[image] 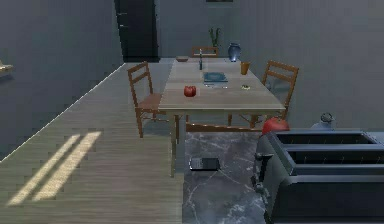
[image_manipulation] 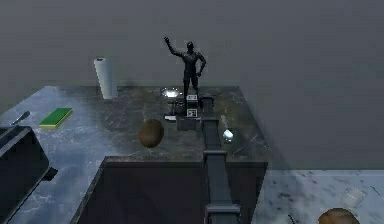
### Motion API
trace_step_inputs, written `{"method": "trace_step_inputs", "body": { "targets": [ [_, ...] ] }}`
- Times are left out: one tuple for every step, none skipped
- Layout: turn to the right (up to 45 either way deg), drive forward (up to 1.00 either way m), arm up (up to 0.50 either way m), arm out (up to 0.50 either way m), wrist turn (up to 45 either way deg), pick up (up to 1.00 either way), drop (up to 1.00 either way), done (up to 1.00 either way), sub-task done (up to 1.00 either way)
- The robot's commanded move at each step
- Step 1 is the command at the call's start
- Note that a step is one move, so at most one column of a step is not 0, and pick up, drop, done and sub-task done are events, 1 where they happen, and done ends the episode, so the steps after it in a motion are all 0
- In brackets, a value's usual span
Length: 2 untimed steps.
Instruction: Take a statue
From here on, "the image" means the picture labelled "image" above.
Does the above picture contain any red apple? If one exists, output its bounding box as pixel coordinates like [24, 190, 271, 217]
[183, 85, 198, 98]

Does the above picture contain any wooden dining table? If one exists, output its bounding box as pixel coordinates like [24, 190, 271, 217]
[157, 57, 287, 179]

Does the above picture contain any blue book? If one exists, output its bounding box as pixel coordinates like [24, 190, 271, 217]
[203, 71, 229, 84]

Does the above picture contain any brown wooden chair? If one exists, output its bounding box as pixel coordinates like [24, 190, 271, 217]
[191, 45, 220, 59]
[126, 61, 168, 139]
[227, 59, 300, 130]

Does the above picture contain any blue vase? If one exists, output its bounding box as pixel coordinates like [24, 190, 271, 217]
[227, 42, 242, 63]

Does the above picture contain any green house plant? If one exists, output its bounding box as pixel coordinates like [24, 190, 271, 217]
[208, 27, 222, 48]

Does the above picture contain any red tomato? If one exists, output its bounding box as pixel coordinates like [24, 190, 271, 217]
[261, 116, 291, 136]

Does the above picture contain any dark room door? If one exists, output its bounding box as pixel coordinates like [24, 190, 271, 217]
[114, 0, 160, 63]

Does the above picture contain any grey kettle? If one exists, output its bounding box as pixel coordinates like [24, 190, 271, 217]
[310, 112, 336, 131]

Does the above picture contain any grey toaster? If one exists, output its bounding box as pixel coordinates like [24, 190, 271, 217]
[250, 129, 384, 224]

